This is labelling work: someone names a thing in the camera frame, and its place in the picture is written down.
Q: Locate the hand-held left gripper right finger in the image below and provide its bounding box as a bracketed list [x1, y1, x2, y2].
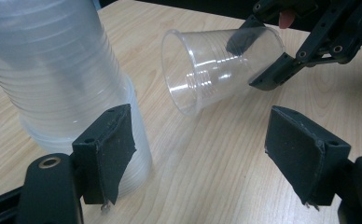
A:
[264, 105, 352, 212]

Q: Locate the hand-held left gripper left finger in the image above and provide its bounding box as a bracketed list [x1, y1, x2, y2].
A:
[71, 104, 137, 213]

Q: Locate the stack of clear plastic cups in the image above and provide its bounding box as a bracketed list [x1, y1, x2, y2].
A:
[0, 0, 154, 199]

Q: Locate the single clear plastic cup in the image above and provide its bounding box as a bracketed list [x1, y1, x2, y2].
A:
[160, 23, 285, 118]

